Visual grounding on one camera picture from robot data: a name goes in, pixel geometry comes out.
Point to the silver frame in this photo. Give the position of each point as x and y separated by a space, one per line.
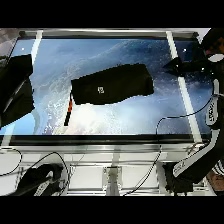
113 178

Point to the black garment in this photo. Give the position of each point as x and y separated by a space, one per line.
113 85

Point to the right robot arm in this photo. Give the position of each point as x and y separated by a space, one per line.
211 113

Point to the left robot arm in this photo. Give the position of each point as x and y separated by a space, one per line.
16 96

